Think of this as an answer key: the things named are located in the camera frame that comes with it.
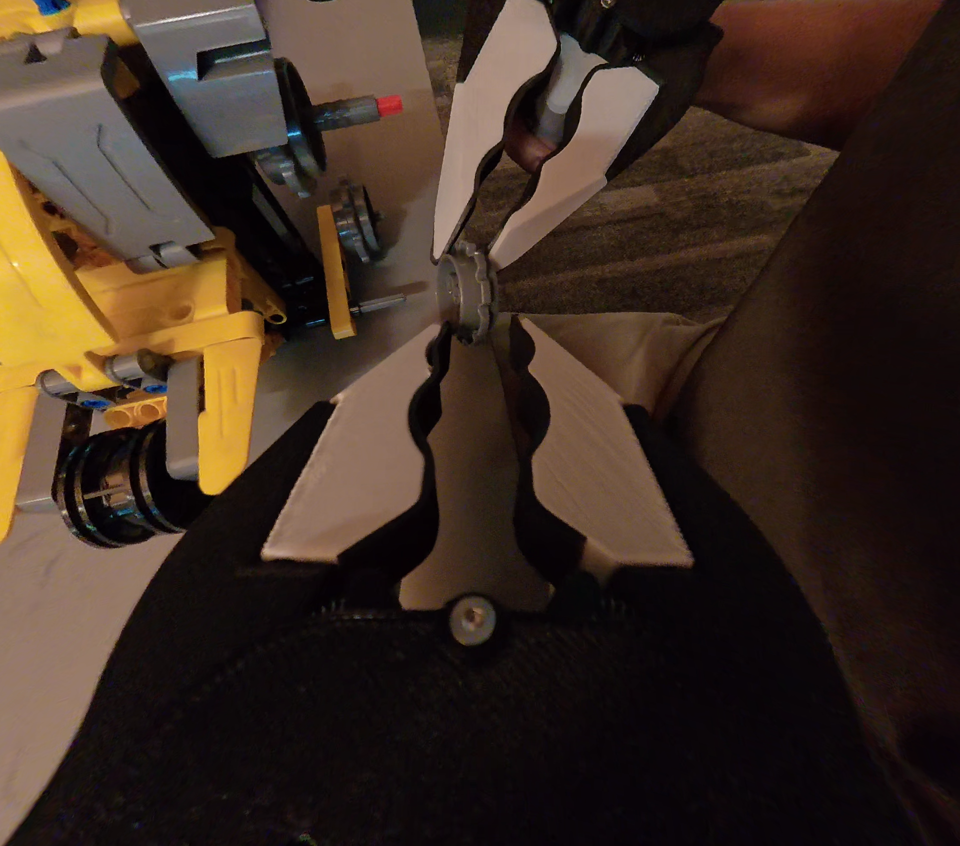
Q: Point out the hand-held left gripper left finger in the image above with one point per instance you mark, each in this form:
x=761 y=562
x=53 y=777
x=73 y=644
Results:
x=352 y=478

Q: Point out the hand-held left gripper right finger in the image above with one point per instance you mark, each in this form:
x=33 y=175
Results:
x=607 y=478

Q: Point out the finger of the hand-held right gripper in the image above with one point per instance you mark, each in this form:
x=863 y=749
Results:
x=607 y=118
x=495 y=73

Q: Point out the dark grey toy wheel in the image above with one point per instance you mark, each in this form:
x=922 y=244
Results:
x=469 y=295
x=356 y=223

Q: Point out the yellow grey toy brick vehicle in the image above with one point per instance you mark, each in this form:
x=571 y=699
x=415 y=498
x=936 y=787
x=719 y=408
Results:
x=75 y=141

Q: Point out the person's right hand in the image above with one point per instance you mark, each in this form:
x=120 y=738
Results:
x=531 y=150

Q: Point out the person's beige pants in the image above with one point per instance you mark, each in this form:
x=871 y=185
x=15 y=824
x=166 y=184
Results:
x=637 y=358

